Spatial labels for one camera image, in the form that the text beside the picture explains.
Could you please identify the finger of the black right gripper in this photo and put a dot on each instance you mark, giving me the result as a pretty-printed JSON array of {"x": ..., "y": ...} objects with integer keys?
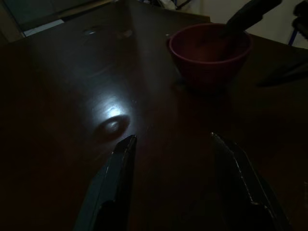
[
  {"x": 250, "y": 14},
  {"x": 288, "y": 74}
]

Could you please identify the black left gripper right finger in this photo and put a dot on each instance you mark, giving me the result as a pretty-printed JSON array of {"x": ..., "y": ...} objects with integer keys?
[{"x": 235, "y": 192}]

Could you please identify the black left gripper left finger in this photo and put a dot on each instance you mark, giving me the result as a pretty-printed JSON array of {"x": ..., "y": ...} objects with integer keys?
[{"x": 108, "y": 192}]

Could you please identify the red bowl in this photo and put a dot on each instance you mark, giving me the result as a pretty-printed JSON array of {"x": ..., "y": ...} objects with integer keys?
[{"x": 207, "y": 69}]

